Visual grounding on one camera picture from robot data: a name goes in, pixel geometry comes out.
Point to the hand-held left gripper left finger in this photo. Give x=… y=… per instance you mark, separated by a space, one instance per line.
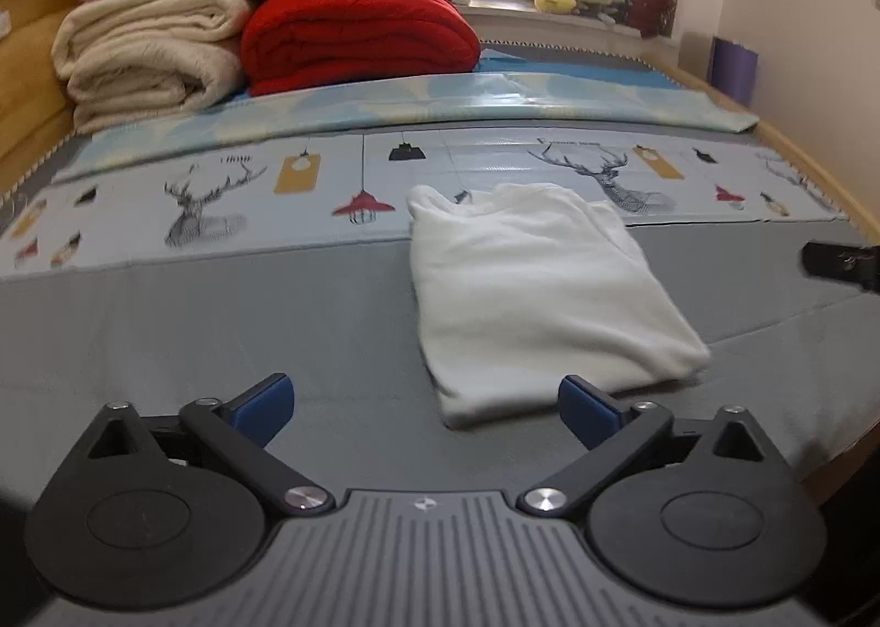
x=265 y=408

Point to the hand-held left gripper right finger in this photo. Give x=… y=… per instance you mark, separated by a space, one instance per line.
x=584 y=408

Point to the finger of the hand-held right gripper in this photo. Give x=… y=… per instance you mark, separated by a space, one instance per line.
x=835 y=262

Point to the white long-sleeved shirt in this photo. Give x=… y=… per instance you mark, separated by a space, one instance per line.
x=536 y=297

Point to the purple box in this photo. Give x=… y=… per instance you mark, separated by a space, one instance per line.
x=734 y=70

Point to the deer print bed sheet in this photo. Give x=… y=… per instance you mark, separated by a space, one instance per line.
x=124 y=214

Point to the light blue folded blanket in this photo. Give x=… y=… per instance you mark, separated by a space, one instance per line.
x=412 y=97

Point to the window sill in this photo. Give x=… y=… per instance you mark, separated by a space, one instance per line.
x=550 y=25

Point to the folded cream blanket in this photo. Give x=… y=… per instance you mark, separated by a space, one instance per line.
x=144 y=56

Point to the folded red blanket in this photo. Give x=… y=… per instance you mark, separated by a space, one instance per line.
x=357 y=36

